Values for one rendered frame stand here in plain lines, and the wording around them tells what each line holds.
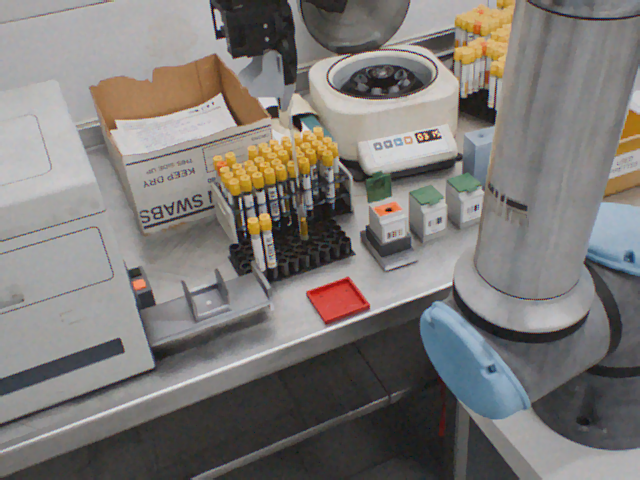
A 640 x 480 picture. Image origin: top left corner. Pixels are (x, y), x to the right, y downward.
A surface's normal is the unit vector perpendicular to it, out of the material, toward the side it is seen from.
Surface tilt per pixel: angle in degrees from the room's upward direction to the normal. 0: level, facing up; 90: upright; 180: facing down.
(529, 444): 5
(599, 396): 69
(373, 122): 90
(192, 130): 1
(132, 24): 90
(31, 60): 90
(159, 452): 0
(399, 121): 90
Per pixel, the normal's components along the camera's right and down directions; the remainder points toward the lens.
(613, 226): 0.00, -0.87
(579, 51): -0.26, 0.65
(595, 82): 0.07, 0.66
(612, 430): -0.21, 0.29
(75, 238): 0.40, 0.54
